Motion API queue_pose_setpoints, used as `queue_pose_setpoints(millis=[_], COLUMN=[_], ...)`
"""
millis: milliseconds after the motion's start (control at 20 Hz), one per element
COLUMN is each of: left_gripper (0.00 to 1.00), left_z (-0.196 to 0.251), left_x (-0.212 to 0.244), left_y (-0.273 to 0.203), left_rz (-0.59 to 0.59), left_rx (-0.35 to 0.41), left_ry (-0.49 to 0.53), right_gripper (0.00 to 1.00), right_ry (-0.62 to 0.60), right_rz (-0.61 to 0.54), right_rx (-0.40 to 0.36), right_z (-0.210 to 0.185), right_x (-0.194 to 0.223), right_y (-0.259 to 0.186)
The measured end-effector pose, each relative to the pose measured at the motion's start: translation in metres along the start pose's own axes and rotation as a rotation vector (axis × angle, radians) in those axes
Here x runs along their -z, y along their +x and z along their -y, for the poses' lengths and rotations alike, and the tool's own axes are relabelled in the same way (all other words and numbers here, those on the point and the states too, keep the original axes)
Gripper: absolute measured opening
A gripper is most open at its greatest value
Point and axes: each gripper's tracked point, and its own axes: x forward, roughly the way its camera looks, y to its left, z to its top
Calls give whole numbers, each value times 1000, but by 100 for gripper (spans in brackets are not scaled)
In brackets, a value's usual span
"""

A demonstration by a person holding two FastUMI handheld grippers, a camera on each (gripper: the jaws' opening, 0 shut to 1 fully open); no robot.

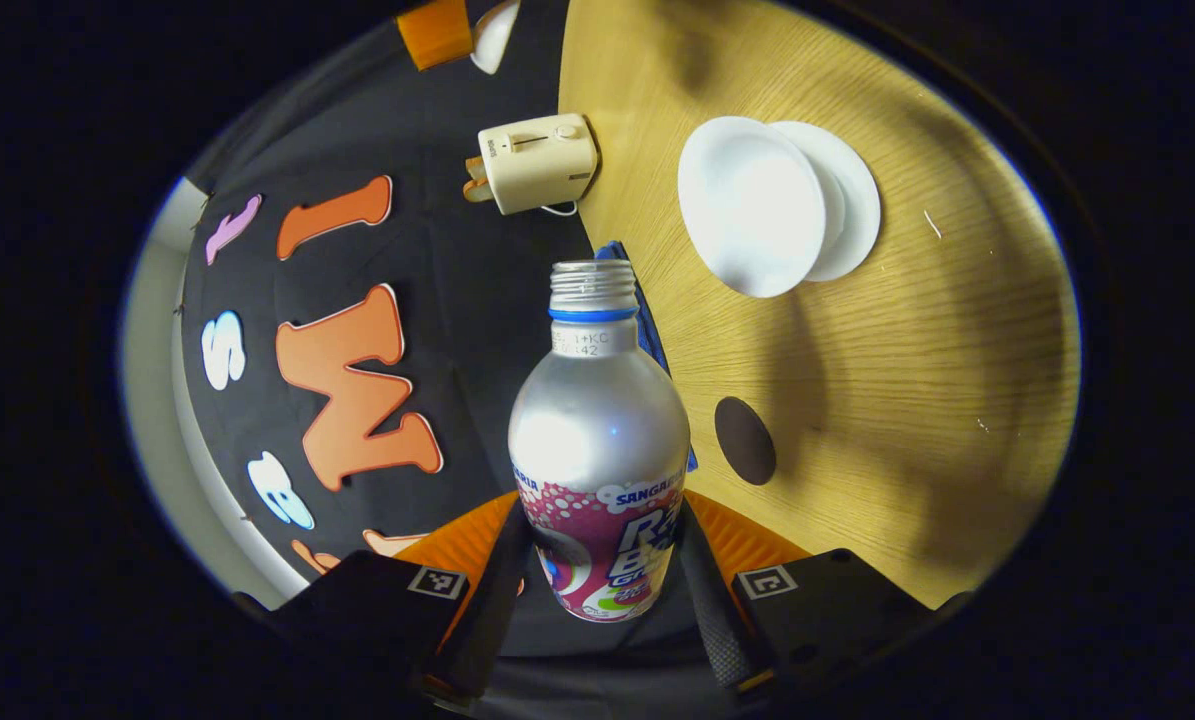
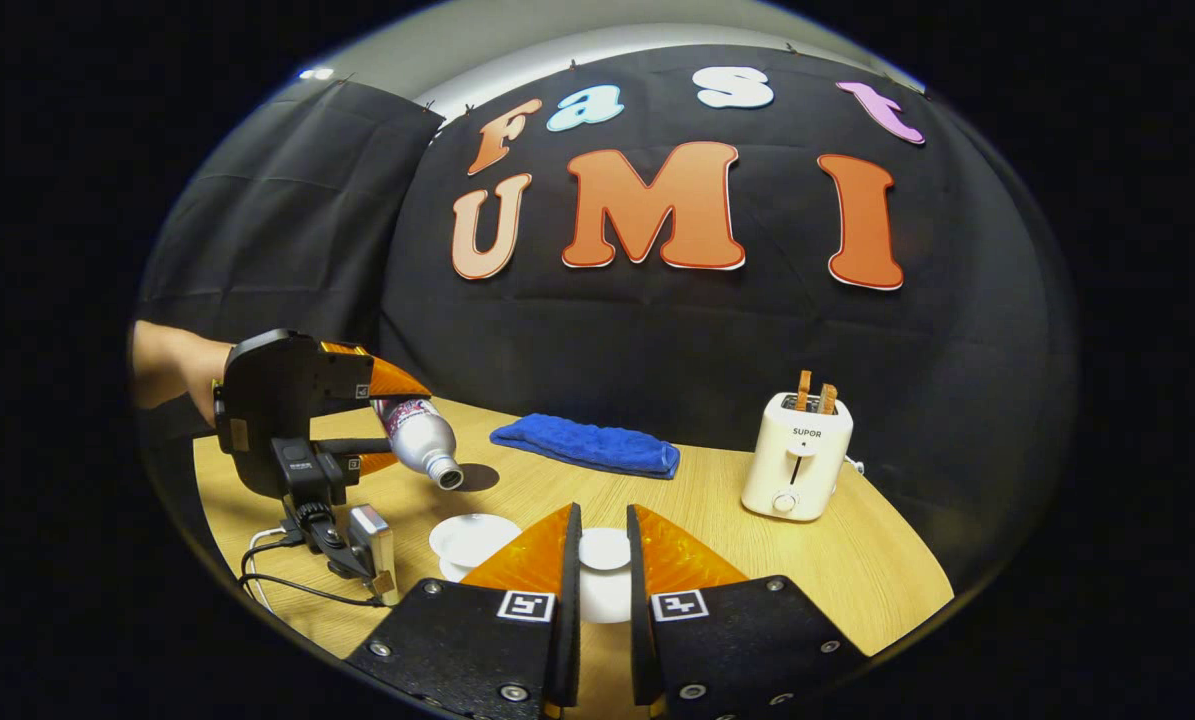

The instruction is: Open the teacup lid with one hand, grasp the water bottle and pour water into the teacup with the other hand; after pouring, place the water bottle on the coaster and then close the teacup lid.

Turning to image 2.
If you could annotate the black backdrop cloth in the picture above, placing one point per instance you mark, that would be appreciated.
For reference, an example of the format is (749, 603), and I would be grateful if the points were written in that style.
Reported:
(717, 330)

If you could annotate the silver water bottle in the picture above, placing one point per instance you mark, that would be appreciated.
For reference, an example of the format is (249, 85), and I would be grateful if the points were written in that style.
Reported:
(422, 440)

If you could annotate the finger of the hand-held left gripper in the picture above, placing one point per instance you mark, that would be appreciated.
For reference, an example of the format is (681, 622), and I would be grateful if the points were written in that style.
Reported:
(369, 463)
(392, 380)

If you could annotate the white toaster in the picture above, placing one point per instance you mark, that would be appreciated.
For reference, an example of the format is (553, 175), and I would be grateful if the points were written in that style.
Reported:
(797, 460)

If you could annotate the blue towel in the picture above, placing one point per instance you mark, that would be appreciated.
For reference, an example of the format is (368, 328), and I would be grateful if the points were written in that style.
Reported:
(597, 445)

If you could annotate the dark round coaster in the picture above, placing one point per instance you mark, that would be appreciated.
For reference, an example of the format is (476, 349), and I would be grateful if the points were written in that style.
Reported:
(482, 477)

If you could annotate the white teacup lid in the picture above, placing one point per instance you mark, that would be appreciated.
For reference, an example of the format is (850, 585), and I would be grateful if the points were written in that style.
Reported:
(604, 550)

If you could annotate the toast bread slice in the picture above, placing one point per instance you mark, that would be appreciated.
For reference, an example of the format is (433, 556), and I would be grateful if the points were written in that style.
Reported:
(828, 399)
(804, 390)

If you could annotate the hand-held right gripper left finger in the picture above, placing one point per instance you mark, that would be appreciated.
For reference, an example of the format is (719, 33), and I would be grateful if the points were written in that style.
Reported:
(569, 600)

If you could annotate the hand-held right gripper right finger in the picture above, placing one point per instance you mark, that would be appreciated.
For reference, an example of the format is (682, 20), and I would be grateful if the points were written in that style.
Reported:
(640, 600)

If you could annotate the plain black side cloth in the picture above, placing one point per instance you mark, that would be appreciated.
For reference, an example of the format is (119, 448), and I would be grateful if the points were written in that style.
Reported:
(277, 220)

